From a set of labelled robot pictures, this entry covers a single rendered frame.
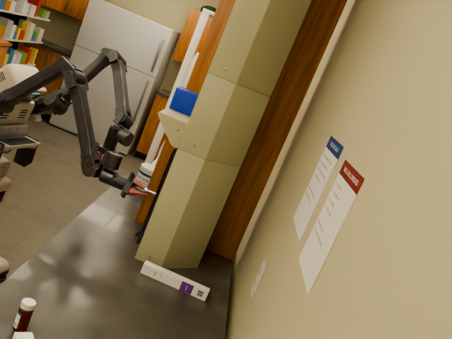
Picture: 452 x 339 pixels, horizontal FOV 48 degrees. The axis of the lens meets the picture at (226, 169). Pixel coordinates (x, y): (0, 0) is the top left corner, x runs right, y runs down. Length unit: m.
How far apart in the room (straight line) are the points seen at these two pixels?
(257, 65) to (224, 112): 0.21
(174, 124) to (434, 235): 1.32
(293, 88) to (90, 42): 5.07
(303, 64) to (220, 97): 0.51
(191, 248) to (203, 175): 0.33
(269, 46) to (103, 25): 5.23
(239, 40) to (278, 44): 0.16
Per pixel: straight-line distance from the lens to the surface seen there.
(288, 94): 2.22
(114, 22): 6.97
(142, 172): 2.72
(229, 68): 1.85
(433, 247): 0.69
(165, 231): 1.98
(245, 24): 1.85
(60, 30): 7.91
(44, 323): 1.54
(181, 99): 2.07
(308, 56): 2.23
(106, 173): 2.05
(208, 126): 1.86
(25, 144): 2.61
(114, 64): 2.62
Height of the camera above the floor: 1.80
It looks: 12 degrees down
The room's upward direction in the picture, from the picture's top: 23 degrees clockwise
